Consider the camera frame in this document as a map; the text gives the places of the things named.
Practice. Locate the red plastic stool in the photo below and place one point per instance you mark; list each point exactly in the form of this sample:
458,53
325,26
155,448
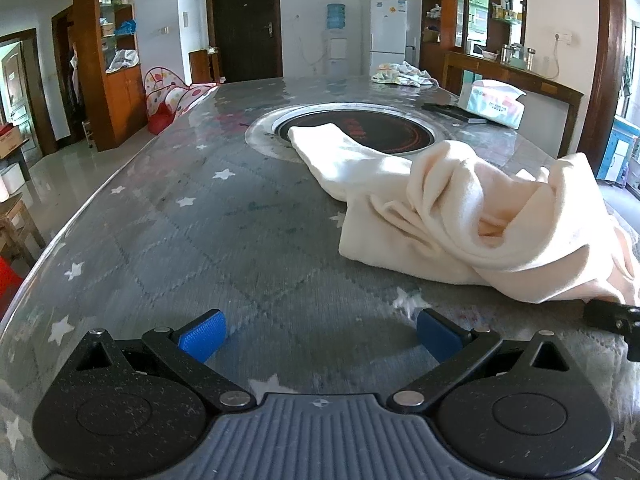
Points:
9,282

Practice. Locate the wooden display cabinet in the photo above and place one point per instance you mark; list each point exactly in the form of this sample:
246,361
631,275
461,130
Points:
455,10

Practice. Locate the polka dot play tent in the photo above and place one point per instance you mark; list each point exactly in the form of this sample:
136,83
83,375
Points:
167,92

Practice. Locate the wooden console table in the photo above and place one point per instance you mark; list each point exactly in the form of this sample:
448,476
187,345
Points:
525,82

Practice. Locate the cardboard box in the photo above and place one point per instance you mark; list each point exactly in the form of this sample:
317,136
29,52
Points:
9,141

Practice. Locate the small glass jar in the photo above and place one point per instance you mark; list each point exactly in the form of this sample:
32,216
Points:
530,60

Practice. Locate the crumpled printed cloth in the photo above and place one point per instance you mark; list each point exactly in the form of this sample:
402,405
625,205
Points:
400,74

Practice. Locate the wooden shelf cabinet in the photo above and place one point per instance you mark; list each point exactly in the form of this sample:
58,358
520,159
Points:
122,105

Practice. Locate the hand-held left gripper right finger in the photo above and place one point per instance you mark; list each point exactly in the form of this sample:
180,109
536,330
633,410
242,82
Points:
440,336

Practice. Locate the water dispenser with blue bottle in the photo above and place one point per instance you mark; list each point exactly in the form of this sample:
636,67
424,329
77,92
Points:
337,45

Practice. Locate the large glass jar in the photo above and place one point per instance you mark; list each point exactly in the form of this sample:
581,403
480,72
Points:
512,56

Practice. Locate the blue cabinet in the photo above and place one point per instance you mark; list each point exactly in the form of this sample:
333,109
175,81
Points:
620,152

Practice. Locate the round black induction cooktop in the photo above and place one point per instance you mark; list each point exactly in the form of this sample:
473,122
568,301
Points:
380,135

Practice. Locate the white refrigerator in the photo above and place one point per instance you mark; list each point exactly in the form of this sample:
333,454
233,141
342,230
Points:
387,30

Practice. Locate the tissue pack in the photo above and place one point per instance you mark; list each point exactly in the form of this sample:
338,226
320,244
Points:
492,105

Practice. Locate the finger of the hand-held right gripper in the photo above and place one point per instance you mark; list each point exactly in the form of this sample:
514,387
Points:
610,316

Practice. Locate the wooden stool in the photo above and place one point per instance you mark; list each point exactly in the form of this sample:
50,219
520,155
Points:
15,225

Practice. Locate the cream garment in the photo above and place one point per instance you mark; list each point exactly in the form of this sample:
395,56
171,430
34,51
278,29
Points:
450,200

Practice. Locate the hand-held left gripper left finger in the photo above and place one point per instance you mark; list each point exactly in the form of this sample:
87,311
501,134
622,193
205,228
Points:
202,336

